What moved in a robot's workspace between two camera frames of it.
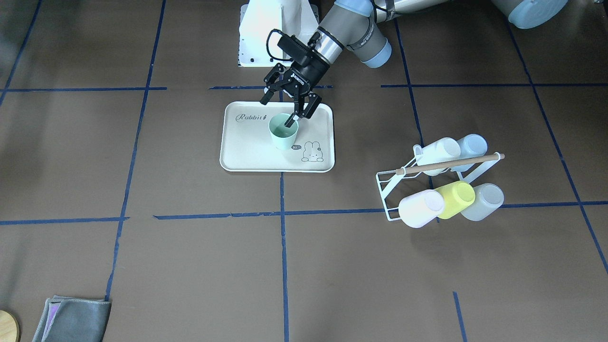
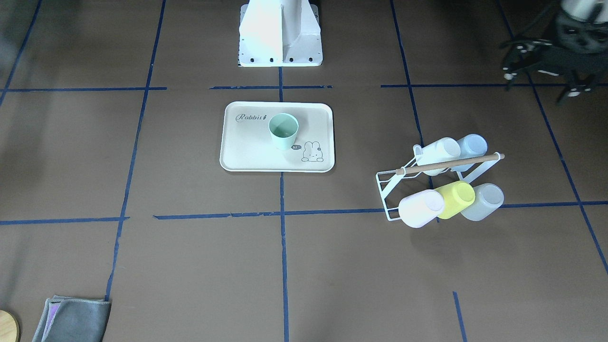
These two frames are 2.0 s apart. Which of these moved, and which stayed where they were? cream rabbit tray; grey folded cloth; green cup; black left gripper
Moved: black left gripper
Stayed: cream rabbit tray; grey folded cloth; green cup
